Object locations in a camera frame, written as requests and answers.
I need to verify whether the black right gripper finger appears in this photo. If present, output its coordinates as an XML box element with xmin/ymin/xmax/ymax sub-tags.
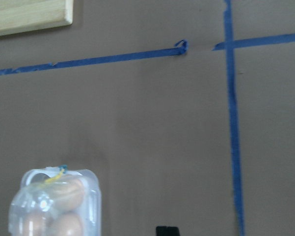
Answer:
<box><xmin>156</xmin><ymin>226</ymin><xmax>180</xmax><ymax>236</ymax></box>

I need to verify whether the brown egg from bowl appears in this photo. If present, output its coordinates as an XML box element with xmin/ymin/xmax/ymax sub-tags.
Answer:
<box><xmin>49</xmin><ymin>213</ymin><xmax>83</xmax><ymax>236</ymax></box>

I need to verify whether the clear plastic egg box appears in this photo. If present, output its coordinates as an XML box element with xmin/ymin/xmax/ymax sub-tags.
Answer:
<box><xmin>8</xmin><ymin>165</ymin><xmax>102</xmax><ymax>236</ymax></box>

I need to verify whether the brown egg in box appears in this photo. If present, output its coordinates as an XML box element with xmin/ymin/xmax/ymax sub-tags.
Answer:
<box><xmin>50</xmin><ymin>178</ymin><xmax>84</xmax><ymax>212</ymax></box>

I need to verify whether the wooden cutting board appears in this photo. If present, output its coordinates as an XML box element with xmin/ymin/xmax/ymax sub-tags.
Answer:
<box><xmin>0</xmin><ymin>0</ymin><xmax>74</xmax><ymax>36</ymax></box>

